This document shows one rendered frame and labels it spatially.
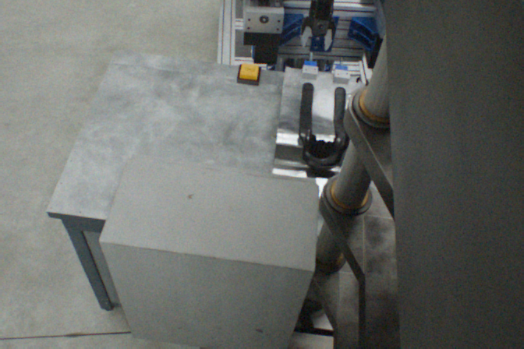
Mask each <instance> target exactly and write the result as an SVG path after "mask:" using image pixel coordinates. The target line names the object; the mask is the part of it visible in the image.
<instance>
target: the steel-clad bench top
mask: <svg viewBox="0 0 524 349"><path fill-rule="evenodd" d="M238 72H239V66H238V65H227V64H221V63H215V62H203V61H197V60H191V59H184V58H173V57H167V56H160V55H150V54H143V53H137V52H131V51H120V50H115V52H114V54H113V56H112V59H111V61H110V63H109V66H108V68H107V69H106V72H105V74H104V77H103V79H102V81H101V84H100V86H99V88H98V90H97V94H96V96H95V98H94V101H93V103H92V105H91V107H90V110H89V113H88V115H87V118H86V120H84V122H83V125H82V127H81V130H80V133H79V135H78V137H77V139H76V142H75V144H74V147H73V149H72V151H71V154H70V156H69V159H68V161H67V163H66V166H65V168H64V171H62V173H61V177H60V179H59V180H58V184H57V185H56V188H55V191H54V193H53V195H52V197H51V201H50V203H49V204H48V208H47V209H46V212H52V213H63V214H68V215H75V216H81V217H89V218H92V219H98V220H107V218H108V213H109V210H110V208H111V205H112V201H113V199H114V196H115V192H116V189H117V187H118V184H119V180H120V178H121V175H122V170H123V168H124V166H125V163H126V161H127V160H128V159H129V158H131V159H132V156H133V155H134V154H136V155H142V156H149V157H160V158H165V159H173V160H183V161H189V162H196V163H202V164H213V165H219V166H225V167H237V168H242V169H248V170H255V171H266V172H272V171H273V164H274V152H275V146H276V139H275V138H274V137H270V136H271V134H275V133H276V134H277V133H278V120H279V114H280V107H281V96H282V88H283V83H284V77H285V73H284V72H276V71H268V70H263V69H261V74H260V83H259V86H255V85H249V84H242V83H237V76H238ZM277 77H278V78H277ZM276 83H277V84H276Z"/></svg>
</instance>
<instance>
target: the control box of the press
mask: <svg viewBox="0 0 524 349"><path fill-rule="evenodd" d="M319 198H320V186H319V185H318V184H317V180H316V179H313V178H302V177H296V176H289V175H283V174H272V172H266V171H255V170H248V169H242V168H237V167H225V166H219V165H213V164H202V163H196V162H189V161H183V160H173V159H165V158H160V157H149V156H142V155H136V154H134V155H133V156H132V159H131V158H129V159H128V160H127V161H126V163H125V166H124V168H123V170H122V175H121V178H120V180H119V184H118V187H117V189H116V192H115V196H114V199H113V201H112V205H111V208H110V210H109V213H108V218H107V220H106V222H105V224H104V226H103V229H102V232H101V236H100V238H99V244H100V247H101V250H102V252H103V255H104V257H105V259H106V262H107V264H108V268H109V271H110V273H111V275H112V279H113V282H114V285H115V289H116V291H117V294H118V296H119V300H120V302H121V305H122V310H124V312H125V314H126V318H127V321H128V324H129V327H130V330H131V333H132V335H133V338H137V339H143V340H154V341H160V342H166V343H172V344H183V345H189V346H195V347H200V349H287V347H288V345H289V341H290V338H291V335H292V332H294V329H295V326H296V323H297V320H298V318H299V314H300V311H301V309H302V307H303V302H304V299H305V297H306V293H307V291H308V288H309V286H310V281H311V279H312V276H313V274H314V273H315V269H316V254H317V226H318V212H319Z"/></svg>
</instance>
